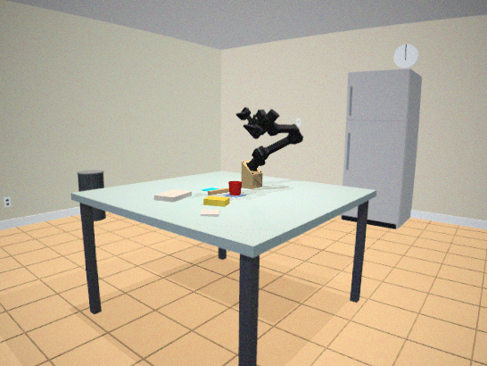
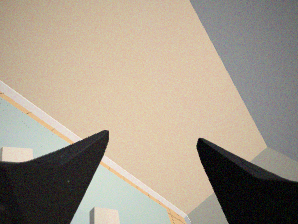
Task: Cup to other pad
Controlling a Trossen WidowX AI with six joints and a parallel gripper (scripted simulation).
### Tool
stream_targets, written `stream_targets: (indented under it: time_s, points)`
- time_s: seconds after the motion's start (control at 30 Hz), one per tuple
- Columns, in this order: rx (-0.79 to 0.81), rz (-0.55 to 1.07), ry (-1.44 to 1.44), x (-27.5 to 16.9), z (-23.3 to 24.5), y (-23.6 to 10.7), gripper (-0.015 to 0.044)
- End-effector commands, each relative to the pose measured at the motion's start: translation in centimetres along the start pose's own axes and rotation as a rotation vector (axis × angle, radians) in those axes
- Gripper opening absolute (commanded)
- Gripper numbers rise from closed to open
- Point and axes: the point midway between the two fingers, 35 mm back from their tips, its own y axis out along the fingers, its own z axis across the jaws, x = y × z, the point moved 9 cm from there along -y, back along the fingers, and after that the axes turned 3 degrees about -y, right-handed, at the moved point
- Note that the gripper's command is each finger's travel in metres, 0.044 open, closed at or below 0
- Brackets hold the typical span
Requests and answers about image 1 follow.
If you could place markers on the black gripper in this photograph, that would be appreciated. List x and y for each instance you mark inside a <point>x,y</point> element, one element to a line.
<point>253,128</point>

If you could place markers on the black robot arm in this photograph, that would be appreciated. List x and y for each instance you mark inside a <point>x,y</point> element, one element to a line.
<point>261,153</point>

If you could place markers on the tan wooden bar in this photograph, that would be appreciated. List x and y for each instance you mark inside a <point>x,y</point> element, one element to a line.
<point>218,191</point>

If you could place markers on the red cup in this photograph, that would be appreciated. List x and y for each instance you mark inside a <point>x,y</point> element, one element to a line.
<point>235,187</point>

